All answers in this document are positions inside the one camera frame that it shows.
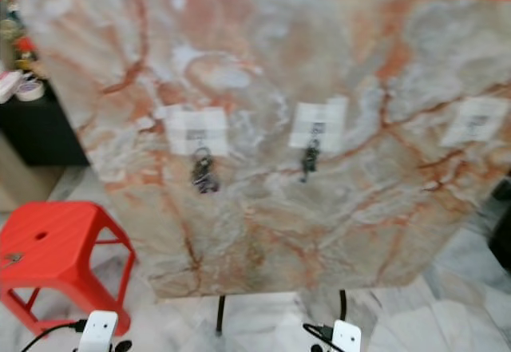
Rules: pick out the black TV cabinet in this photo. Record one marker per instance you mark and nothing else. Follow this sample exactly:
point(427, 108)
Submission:
point(40, 132)

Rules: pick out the white tape roll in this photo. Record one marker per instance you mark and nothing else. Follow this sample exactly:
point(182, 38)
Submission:
point(20, 90)

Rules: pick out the pink white packet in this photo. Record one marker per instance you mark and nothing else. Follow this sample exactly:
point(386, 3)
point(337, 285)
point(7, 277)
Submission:
point(6, 85)

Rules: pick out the red plastic stool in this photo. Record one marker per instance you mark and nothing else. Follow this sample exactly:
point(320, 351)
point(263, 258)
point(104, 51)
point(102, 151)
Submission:
point(56, 248)

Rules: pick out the red gold ornament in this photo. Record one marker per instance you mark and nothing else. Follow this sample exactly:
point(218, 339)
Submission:
point(25, 53)

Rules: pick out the colourful hanging ornament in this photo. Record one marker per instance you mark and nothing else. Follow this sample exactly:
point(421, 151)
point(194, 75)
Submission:
point(8, 17)

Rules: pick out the key bunch with large rings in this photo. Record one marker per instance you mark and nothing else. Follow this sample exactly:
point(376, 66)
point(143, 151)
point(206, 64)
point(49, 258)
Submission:
point(204, 176)

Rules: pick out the marble pattern folding table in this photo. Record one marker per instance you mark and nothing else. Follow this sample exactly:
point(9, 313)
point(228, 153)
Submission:
point(287, 65)

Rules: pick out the slim dark key bunch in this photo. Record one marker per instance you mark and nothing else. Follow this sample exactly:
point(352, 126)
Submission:
point(310, 160)

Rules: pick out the dark grey sofa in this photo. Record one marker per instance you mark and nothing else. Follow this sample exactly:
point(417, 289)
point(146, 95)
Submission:
point(501, 232)

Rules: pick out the clear adhesive wall hook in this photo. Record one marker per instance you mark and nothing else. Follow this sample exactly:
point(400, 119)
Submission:
point(333, 115)
point(475, 120)
point(182, 127)

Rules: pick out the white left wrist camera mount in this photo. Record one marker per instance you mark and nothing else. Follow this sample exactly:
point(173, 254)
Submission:
point(100, 332)

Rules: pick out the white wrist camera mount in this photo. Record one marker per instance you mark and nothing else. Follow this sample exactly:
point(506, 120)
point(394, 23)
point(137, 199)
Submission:
point(100, 332)
point(347, 338)

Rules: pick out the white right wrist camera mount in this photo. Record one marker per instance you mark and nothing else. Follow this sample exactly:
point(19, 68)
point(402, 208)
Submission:
point(347, 338)

